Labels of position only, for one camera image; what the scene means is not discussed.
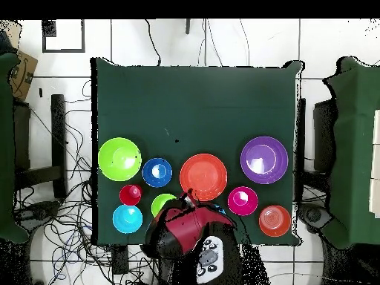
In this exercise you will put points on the black post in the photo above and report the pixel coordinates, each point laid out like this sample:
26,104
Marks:
188,26

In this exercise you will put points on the light blue bowl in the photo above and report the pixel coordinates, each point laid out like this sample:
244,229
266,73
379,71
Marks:
127,219

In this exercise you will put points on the dark green tablecloth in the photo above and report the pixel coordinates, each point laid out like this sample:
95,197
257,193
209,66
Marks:
193,104

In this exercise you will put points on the purple bowl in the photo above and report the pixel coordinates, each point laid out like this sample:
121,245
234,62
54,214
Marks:
264,160

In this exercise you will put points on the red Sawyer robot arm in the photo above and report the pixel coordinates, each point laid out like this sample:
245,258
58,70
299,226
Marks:
190,225

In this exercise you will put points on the red cup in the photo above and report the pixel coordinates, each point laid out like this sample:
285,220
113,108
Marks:
130,195

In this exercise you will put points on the light blue cup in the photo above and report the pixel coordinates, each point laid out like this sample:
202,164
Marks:
221,209

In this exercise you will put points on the black box on floor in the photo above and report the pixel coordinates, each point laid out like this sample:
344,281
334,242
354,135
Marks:
120,259

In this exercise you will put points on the black metal stand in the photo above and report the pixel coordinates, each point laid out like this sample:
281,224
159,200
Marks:
58,133
325,136

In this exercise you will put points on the large green bowl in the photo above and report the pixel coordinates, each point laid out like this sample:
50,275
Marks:
119,159

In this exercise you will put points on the small green bowl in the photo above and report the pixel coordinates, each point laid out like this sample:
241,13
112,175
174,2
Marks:
158,203

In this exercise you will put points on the black square frame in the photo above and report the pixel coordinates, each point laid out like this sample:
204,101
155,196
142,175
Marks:
83,35

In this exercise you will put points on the cardboard box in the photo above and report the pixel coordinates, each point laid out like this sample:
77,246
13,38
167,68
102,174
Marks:
22,77

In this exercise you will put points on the green cloth side table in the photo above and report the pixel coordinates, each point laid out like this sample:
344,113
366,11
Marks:
6,148
353,148

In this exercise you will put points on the wide orange bowl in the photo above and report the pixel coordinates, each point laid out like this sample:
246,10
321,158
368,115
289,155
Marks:
203,175

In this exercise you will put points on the deep orange bowl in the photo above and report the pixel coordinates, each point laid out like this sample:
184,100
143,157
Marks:
274,221

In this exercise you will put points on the dark blue bowl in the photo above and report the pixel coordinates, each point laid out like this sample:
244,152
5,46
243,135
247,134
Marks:
157,172

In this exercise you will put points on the magenta bowl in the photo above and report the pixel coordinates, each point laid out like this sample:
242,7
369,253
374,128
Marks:
242,201

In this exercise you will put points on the grey machine base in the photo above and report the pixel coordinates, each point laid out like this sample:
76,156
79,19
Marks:
314,215
38,210

